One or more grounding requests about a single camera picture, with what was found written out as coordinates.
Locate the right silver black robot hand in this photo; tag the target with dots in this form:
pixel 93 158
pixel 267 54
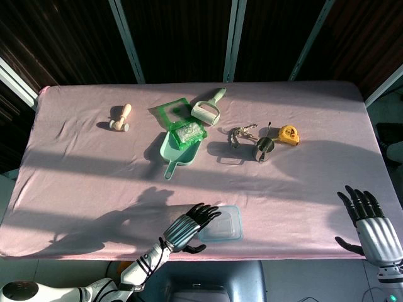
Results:
pixel 378 236

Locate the mint and white lint roller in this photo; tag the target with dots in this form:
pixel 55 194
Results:
pixel 204 112

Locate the pale window frame post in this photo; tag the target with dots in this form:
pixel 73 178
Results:
pixel 127 41
pixel 233 41
pixel 385 85
pixel 310 41
pixel 17 81

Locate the clear lid with blue rim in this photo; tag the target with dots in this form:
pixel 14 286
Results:
pixel 240 220

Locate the green packet with white contents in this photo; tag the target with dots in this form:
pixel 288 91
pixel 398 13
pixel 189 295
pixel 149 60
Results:
pixel 187 133

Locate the clear plastic container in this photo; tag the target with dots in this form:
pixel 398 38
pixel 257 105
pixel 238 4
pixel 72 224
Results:
pixel 223 228

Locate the wooden roller massager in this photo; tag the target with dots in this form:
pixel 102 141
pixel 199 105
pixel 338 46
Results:
pixel 122 118

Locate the empty green-edged zip bag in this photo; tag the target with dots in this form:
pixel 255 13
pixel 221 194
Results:
pixel 163 110

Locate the stainless steel cup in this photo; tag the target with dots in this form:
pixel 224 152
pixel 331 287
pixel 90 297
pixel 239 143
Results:
pixel 264 147

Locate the pink tablecloth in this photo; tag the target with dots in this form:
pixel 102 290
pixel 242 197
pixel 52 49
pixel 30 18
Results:
pixel 78 176

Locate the thin metal stick in cup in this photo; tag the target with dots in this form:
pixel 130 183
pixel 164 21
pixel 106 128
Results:
pixel 269 129

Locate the yellow tape measure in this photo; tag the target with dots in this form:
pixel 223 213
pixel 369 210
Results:
pixel 289 135

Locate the grey robot torso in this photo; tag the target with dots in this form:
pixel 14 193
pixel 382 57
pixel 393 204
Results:
pixel 220 278

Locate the mint green dustpan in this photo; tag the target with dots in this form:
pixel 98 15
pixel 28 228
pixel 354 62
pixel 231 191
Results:
pixel 176 155

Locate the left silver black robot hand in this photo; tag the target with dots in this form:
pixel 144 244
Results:
pixel 181 231

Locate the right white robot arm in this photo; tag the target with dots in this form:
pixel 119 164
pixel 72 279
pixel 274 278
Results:
pixel 392 283

